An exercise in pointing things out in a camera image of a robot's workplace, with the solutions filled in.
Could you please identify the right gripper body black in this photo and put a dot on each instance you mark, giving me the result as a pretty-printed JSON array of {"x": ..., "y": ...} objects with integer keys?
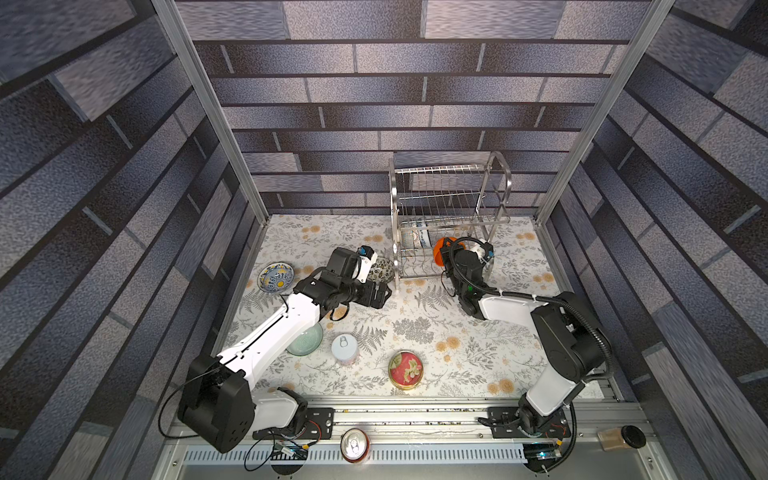
[{"x": 454, "y": 260}]

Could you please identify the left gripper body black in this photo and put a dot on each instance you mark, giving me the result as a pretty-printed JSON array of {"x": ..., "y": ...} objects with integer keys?
[{"x": 362, "y": 292}]

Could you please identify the orange plastic bowl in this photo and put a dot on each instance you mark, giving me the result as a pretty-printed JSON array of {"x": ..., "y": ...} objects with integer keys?
[{"x": 438, "y": 247}]

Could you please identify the dark glass patterned bowl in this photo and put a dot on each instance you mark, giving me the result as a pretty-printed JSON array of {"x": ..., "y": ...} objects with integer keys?
[{"x": 406, "y": 238}]

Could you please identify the blue white floral bowl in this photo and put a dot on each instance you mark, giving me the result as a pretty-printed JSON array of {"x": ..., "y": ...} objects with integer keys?
[{"x": 422, "y": 235}]

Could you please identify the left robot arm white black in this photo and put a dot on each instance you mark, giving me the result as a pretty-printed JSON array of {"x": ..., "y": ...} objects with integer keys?
[{"x": 216, "y": 399}]

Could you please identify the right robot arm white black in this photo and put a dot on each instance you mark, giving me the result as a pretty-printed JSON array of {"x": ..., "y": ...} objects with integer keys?
[{"x": 577, "y": 350}]

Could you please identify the stainless steel dish rack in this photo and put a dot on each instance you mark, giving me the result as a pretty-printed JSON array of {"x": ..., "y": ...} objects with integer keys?
[{"x": 453, "y": 201}]

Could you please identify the black white leaf bowl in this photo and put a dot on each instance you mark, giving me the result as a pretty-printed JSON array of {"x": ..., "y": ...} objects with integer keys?
[{"x": 382, "y": 271}]

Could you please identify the blue yellow patterned plate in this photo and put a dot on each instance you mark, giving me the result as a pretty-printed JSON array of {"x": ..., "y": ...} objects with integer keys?
[{"x": 276, "y": 277}]

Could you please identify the pale green ceramic bowl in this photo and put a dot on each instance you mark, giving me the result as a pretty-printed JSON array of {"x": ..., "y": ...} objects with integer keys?
[{"x": 307, "y": 342}]

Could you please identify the floral table mat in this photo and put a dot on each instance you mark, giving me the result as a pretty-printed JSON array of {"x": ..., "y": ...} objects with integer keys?
[{"x": 463, "y": 356}]

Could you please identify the red floral bowl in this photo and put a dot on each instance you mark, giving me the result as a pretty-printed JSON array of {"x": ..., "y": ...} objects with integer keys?
[{"x": 405, "y": 370}]

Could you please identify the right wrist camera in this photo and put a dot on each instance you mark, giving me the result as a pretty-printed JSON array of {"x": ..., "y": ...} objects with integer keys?
[{"x": 485, "y": 253}]

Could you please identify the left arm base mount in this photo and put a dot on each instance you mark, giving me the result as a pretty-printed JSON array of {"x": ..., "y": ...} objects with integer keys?
[{"x": 315, "y": 424}]

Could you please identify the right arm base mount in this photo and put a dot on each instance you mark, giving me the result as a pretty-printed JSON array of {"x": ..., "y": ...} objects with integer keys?
[{"x": 505, "y": 424}]

